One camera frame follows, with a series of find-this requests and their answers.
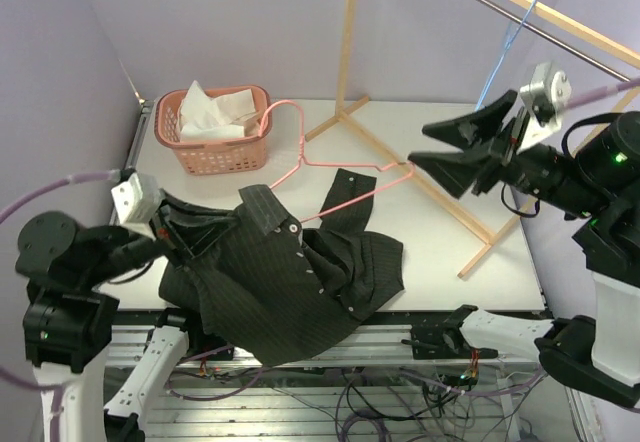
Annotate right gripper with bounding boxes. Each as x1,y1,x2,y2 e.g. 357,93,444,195
406,89,606,215

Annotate white shirt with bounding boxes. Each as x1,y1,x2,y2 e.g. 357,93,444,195
179,80,258,143

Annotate blue wire hanger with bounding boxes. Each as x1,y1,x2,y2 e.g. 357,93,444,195
475,0,537,111

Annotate dark striped shirt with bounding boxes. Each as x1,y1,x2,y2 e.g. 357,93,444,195
159,169,404,366

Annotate pink wire hanger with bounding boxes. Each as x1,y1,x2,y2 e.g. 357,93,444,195
257,99,417,224

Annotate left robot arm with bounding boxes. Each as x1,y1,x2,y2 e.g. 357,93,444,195
15,202,233,441

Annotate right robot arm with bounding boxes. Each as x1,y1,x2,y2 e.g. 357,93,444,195
409,90,639,411

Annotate pink plastic basket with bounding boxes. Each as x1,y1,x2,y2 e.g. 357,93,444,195
154,82,272,176

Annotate metal hanging rod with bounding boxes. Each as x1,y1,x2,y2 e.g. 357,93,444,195
473,0,630,82

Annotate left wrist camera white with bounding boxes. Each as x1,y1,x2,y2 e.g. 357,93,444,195
111,172,162,240

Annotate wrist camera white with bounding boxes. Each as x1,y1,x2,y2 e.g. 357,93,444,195
111,172,162,240
518,62,572,152

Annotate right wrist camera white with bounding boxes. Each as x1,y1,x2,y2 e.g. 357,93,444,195
518,62,572,152

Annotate wooden clothes rack frame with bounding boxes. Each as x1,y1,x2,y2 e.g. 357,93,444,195
304,0,640,281

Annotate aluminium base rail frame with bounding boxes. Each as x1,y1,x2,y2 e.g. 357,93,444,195
54,99,591,442

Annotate tangled cables under table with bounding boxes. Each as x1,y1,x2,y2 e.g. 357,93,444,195
167,341,551,442

